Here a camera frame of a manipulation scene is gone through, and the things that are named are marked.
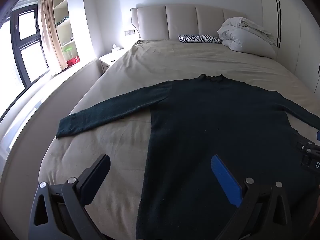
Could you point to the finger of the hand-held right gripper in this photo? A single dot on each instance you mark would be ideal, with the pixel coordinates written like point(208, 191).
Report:
point(306, 147)

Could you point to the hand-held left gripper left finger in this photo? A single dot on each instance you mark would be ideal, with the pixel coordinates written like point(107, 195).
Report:
point(96, 180)

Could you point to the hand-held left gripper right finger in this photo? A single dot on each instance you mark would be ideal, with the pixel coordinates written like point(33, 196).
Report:
point(225, 180)

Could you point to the dark green sweater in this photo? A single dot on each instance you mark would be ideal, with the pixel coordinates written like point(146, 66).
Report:
point(212, 120)

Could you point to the white wardrobe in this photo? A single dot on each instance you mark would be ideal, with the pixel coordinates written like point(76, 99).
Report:
point(295, 42)

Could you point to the red box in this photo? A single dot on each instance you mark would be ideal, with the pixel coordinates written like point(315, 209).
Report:
point(73, 61)

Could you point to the white nightstand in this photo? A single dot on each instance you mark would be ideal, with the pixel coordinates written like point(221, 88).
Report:
point(110, 58)

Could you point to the white folded duvet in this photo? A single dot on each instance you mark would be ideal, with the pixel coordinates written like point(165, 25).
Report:
point(242, 40)

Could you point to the bed with beige sheet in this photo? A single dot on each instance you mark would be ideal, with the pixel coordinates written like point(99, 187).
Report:
point(175, 62)

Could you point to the green plastic stool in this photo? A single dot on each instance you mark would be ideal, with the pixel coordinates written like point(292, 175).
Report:
point(68, 51)

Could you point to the tissue box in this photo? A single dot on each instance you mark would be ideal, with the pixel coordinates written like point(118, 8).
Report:
point(115, 48)

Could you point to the zebra print pillow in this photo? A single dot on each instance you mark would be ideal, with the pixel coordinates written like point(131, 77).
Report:
point(200, 39)

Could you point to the beige curtain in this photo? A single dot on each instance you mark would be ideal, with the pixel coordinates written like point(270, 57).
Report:
point(48, 35)

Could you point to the beige padded headboard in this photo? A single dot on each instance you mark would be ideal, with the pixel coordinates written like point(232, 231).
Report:
point(180, 22)

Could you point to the black framed window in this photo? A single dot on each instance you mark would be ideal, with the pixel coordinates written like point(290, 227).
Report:
point(27, 25)

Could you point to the wall switch panel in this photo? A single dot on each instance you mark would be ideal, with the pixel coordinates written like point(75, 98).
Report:
point(129, 32)

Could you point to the white wall shelf unit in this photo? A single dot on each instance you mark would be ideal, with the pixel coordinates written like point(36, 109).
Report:
point(62, 5)

